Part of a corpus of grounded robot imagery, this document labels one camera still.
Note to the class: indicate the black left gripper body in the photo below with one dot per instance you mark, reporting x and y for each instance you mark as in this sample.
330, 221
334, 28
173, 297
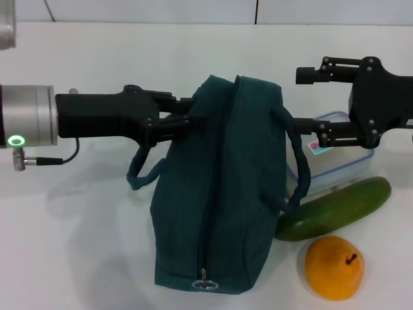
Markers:
103, 113

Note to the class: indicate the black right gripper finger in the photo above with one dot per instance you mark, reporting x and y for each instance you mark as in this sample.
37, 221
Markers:
309, 75
309, 126

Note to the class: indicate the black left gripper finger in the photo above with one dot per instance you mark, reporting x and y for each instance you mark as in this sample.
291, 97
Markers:
174, 105
180, 126

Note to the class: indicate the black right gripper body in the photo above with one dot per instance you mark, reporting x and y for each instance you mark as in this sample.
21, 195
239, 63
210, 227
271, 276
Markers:
380, 100

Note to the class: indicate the clear blue-rimmed food container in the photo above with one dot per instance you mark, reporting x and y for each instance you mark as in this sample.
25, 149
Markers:
338, 159

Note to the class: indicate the dark blue lunch bag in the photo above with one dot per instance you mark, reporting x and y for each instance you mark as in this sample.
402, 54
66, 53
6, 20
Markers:
213, 181

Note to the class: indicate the green cucumber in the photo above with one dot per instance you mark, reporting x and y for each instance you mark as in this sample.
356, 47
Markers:
338, 206

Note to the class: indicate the orange pear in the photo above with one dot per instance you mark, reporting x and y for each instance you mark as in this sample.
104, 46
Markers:
332, 268

